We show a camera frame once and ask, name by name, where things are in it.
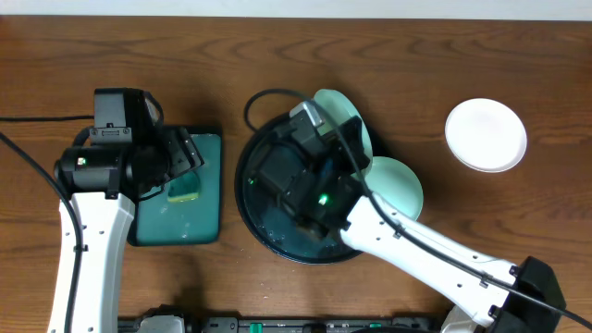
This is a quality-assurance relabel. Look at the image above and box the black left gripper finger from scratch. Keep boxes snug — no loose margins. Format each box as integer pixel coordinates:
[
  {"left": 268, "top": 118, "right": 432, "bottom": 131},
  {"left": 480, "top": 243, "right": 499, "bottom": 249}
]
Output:
[
  {"left": 178, "top": 127, "right": 204, "bottom": 172},
  {"left": 164, "top": 129, "right": 189, "bottom": 179}
]

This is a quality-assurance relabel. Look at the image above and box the green yellow sponge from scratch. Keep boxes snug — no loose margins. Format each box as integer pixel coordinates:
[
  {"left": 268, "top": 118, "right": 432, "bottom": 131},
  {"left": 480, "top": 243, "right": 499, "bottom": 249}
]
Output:
[{"left": 167, "top": 172, "right": 201, "bottom": 203}]

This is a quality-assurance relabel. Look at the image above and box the green plate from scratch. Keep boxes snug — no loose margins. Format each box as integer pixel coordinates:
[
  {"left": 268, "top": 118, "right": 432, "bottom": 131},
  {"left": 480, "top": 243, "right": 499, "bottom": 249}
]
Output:
[
  {"left": 364, "top": 156, "right": 424, "bottom": 220},
  {"left": 314, "top": 89, "right": 373, "bottom": 176}
]

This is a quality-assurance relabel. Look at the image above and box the white plate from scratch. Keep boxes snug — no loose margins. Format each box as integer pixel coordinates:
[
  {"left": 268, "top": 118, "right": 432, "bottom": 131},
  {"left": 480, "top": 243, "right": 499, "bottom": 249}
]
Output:
[{"left": 444, "top": 98, "right": 528, "bottom": 173}]

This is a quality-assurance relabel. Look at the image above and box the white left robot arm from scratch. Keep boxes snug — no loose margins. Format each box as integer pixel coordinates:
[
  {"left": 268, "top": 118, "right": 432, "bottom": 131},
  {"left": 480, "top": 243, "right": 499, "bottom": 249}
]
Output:
[{"left": 47, "top": 125, "right": 221, "bottom": 332}]

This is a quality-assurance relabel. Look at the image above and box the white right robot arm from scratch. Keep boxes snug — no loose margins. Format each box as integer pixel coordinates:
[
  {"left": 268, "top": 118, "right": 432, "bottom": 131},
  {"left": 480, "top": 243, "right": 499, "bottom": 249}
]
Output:
[{"left": 235, "top": 116, "right": 566, "bottom": 332}]

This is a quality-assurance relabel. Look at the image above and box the round black tray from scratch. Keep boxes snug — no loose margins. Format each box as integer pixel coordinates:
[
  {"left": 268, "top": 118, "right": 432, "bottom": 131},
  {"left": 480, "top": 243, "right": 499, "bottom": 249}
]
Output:
[{"left": 235, "top": 116, "right": 358, "bottom": 265}]

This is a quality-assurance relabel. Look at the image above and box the teal rectangular water tray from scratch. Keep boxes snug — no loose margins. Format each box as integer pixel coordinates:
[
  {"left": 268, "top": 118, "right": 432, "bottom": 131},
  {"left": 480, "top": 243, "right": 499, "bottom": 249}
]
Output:
[{"left": 128, "top": 126, "right": 223, "bottom": 246}]

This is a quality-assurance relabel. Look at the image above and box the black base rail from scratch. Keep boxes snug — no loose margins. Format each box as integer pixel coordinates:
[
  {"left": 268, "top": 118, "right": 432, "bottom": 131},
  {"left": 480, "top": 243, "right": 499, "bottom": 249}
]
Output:
[{"left": 117, "top": 305, "right": 440, "bottom": 333}]

